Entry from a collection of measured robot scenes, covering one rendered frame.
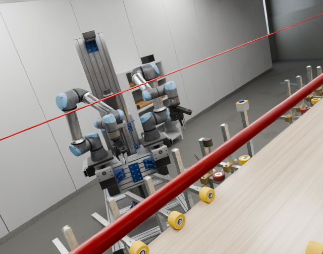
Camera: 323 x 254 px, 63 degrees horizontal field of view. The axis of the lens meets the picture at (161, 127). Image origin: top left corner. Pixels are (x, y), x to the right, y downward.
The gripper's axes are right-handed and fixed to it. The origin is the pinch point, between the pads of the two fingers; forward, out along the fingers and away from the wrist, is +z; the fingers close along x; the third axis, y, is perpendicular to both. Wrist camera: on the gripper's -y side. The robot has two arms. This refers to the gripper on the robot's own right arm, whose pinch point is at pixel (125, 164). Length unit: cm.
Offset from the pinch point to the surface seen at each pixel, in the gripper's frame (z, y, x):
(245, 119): 4, -12, -99
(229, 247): 22, -85, -12
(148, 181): 1.7, -33.5, -1.4
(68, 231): 0, -44, 46
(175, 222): 16, -59, -1
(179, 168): 6.9, -28.3, -25.3
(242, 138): -63, -154, 28
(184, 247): 22, -70, 3
